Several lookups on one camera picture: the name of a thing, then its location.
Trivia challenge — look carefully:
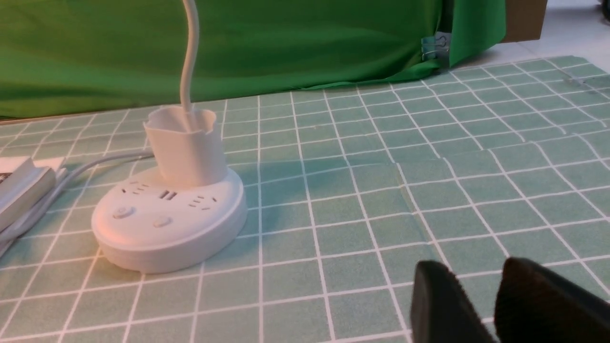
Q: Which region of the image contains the metal binder clip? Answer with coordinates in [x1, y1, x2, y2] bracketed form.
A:
[421, 32, 450, 61]

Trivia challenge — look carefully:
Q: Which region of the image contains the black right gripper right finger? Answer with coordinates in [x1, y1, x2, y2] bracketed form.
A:
[494, 257, 610, 343]

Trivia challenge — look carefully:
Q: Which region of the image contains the top white self-driving book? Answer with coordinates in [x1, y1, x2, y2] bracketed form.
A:
[0, 156, 56, 232]

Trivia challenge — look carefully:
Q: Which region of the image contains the brown cardboard box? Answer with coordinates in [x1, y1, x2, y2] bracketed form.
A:
[501, 0, 548, 43]

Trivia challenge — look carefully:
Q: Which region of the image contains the green backdrop cloth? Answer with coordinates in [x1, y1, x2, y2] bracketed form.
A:
[0, 0, 506, 119]

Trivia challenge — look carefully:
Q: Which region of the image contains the white lamp power cable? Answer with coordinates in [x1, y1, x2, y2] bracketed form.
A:
[0, 151, 155, 258]

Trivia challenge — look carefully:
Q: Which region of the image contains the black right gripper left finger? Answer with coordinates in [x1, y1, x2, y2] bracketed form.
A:
[410, 260, 495, 343]

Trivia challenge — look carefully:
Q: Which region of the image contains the green checkered tablecloth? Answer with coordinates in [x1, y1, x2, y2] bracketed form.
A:
[1, 56, 609, 343]

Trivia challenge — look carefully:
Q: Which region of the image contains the white desk lamp with sockets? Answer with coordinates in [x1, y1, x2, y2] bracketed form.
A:
[91, 0, 247, 274]

